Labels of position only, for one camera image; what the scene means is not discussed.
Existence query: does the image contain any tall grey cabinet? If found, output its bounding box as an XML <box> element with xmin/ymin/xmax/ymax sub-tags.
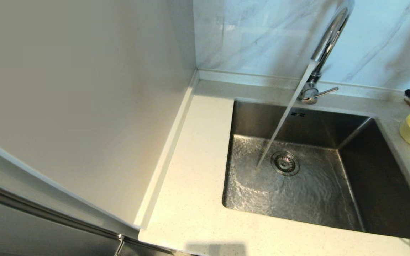
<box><xmin>0</xmin><ymin>0</ymin><xmax>198</xmax><ymax>256</ymax></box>

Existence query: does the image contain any round metal drain strainer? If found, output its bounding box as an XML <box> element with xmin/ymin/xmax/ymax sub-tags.
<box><xmin>271</xmin><ymin>151</ymin><xmax>300</xmax><ymax>177</ymax></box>

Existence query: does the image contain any steel cabinet handle rail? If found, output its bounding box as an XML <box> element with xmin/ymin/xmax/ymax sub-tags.
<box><xmin>0</xmin><ymin>176</ymin><xmax>126</xmax><ymax>256</ymax></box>

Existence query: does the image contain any stainless steel sink basin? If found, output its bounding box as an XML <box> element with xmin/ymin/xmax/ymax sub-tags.
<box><xmin>222</xmin><ymin>100</ymin><xmax>410</xmax><ymax>239</ymax></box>

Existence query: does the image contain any speckled counter upstand strip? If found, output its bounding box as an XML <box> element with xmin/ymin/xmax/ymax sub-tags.
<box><xmin>197</xmin><ymin>69</ymin><xmax>410</xmax><ymax>104</ymax></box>
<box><xmin>134</xmin><ymin>70</ymin><xmax>200</xmax><ymax>230</ymax></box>

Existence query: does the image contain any running water stream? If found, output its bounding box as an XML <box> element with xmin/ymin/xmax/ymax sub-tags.
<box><xmin>255</xmin><ymin>60</ymin><xmax>320</xmax><ymax>170</ymax></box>

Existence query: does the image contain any chrome gooseneck faucet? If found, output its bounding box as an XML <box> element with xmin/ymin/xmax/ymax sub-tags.
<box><xmin>298</xmin><ymin>0</ymin><xmax>355</xmax><ymax>105</ymax></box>

